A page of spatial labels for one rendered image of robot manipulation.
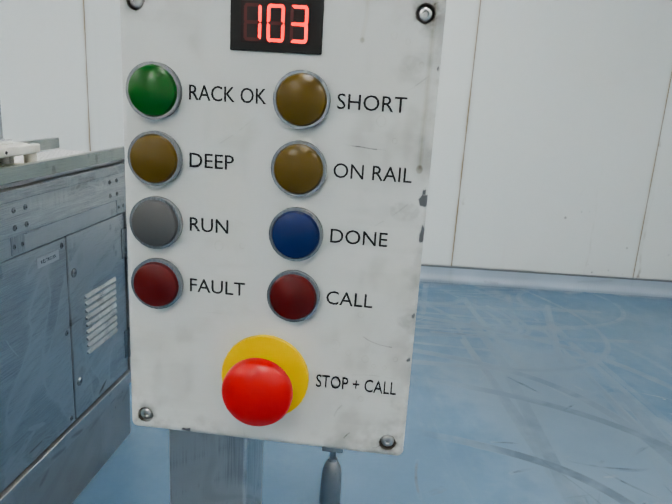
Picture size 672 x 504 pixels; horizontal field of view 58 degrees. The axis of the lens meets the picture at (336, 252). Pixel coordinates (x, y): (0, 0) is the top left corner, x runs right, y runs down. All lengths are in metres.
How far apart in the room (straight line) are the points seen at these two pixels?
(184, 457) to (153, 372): 0.11
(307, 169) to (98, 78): 3.88
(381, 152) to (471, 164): 3.63
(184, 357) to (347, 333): 0.10
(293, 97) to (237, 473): 0.28
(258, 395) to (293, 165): 0.13
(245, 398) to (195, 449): 0.14
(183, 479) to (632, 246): 4.01
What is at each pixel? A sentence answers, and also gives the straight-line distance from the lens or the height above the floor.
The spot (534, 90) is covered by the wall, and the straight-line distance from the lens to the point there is 4.01.
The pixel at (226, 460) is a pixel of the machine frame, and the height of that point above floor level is 0.89.
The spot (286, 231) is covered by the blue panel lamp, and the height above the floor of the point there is 1.08.
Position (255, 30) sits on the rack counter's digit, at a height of 1.19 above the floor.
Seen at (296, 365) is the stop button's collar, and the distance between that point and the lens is 0.36.
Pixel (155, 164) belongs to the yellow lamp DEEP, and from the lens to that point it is 0.35.
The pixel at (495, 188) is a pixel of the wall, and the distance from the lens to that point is 4.00.
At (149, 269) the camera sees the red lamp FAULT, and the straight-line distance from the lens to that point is 0.36.
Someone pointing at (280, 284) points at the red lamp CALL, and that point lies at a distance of 0.34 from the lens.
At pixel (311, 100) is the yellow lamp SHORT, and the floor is 1.15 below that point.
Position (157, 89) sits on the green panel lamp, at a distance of 0.34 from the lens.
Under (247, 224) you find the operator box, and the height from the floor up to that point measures 1.08.
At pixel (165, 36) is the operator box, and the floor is 1.18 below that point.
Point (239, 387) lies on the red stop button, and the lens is 0.35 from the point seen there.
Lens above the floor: 1.16
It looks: 15 degrees down
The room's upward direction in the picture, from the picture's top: 3 degrees clockwise
